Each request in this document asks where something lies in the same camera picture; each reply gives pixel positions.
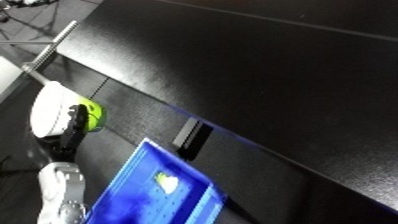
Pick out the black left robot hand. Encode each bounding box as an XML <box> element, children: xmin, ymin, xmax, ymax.
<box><xmin>33</xmin><ymin>103</ymin><xmax>91</xmax><ymax>164</ymax></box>

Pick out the white paper cup green band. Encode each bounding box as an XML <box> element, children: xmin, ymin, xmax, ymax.
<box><xmin>28</xmin><ymin>80</ymin><xmax>109</xmax><ymax>138</ymax></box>
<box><xmin>152</xmin><ymin>170</ymin><xmax>182</xmax><ymax>195</ymax></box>

